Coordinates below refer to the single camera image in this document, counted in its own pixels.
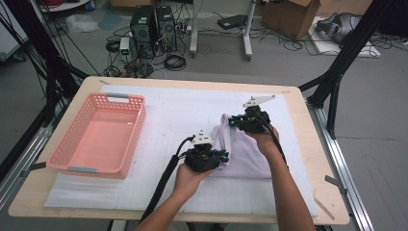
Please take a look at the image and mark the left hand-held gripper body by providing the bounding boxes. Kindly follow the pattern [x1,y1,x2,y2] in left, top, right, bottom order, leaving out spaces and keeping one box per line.
[185,129,220,173]

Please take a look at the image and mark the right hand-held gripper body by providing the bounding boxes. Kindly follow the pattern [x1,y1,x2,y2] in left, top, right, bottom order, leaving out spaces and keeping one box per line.
[239,94,277,133]

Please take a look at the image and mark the lavender printed towel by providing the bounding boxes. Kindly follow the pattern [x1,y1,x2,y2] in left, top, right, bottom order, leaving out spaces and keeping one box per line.
[210,113,273,180]

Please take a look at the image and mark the pink plastic basket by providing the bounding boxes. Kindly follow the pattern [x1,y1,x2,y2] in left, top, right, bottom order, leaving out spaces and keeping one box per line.
[46,91,147,180]

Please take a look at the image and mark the person's right hand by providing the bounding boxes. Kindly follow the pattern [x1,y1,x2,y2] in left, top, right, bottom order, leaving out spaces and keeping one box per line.
[244,125,280,158]

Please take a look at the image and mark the person's left hand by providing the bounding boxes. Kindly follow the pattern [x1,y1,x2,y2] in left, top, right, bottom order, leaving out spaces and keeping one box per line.
[172,163,215,201]

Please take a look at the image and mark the white grid mat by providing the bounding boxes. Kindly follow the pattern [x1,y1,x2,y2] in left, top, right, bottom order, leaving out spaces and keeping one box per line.
[44,84,320,217]

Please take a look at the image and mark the white metal stand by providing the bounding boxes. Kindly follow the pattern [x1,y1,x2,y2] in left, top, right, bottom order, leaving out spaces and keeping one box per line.
[189,0,258,62]

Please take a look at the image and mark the black flat box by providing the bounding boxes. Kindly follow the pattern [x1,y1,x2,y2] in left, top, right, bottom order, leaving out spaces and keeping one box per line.
[217,13,249,31]

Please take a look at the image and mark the white floor board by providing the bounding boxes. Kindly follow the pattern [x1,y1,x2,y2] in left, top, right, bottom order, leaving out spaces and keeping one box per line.
[309,15,382,59]

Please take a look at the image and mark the brown cardboard box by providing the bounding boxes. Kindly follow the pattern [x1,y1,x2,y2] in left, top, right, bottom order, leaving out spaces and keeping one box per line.
[261,0,321,40]

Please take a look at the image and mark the thin wooden stick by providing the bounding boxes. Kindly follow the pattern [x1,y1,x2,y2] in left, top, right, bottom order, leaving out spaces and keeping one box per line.
[313,195,336,221]

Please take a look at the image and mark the slim black computer tower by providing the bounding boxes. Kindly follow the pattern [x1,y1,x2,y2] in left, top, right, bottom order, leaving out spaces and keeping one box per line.
[155,5,178,53]

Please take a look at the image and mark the large black computer tower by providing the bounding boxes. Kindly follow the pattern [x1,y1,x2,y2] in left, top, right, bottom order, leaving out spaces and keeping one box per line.
[129,4,158,60]

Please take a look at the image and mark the grey rounded device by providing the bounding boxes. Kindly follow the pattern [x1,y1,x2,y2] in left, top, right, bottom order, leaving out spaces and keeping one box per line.
[316,12,362,44]

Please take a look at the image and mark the white device with green light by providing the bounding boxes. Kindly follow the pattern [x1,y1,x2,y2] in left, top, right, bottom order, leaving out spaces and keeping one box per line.
[118,37,131,63]

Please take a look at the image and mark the clear plastic bag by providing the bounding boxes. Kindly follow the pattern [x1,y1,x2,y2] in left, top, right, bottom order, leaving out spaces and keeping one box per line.
[65,13,99,35]

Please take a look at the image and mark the white cabinet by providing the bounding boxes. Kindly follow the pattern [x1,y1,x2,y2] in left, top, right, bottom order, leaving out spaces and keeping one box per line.
[0,3,30,62]

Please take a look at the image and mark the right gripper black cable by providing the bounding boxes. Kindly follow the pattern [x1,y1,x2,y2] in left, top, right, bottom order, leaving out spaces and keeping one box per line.
[256,112,288,167]

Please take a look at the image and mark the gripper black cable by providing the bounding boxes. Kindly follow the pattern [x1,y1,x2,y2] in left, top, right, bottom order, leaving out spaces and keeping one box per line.
[256,112,288,167]
[139,135,196,224]

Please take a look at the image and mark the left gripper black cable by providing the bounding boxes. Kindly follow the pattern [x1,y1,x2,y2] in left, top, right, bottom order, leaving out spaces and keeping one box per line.
[139,135,196,224]

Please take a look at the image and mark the coiled black cable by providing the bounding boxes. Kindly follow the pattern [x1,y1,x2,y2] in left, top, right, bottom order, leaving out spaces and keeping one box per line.
[164,54,188,72]

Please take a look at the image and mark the long aluminium rail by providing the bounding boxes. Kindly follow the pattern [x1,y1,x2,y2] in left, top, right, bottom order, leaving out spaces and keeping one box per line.
[306,99,376,231]

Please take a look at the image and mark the black metal frame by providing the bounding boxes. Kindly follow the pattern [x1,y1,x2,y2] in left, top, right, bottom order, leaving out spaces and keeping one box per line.
[297,0,398,141]

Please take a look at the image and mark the grey metal bracket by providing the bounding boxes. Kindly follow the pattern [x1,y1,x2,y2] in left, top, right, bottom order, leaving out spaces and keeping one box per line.
[324,174,348,195]

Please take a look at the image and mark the black frame with cables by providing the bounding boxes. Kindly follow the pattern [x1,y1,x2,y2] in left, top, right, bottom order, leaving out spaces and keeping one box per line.
[0,0,89,126]

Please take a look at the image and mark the aluminium rail with bracket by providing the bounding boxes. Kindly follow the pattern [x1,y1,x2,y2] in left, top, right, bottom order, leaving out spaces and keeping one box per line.
[0,123,54,210]

